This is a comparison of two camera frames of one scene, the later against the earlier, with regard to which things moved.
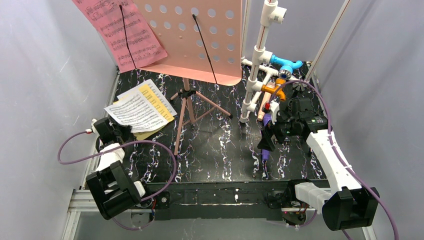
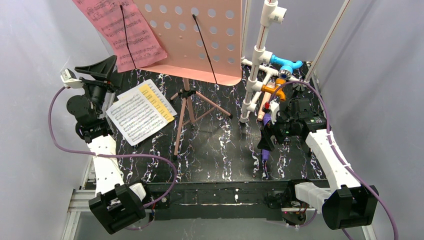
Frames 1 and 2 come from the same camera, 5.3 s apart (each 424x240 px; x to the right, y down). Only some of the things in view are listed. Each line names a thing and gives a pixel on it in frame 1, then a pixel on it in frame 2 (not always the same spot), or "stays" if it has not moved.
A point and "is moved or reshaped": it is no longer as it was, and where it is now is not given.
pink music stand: (202, 40) stays
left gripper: (110, 129) → (100, 82)
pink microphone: (266, 101) stays
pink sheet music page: (145, 47) stays
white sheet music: (136, 111) is moved or reshaped
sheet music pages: (142, 106) stays
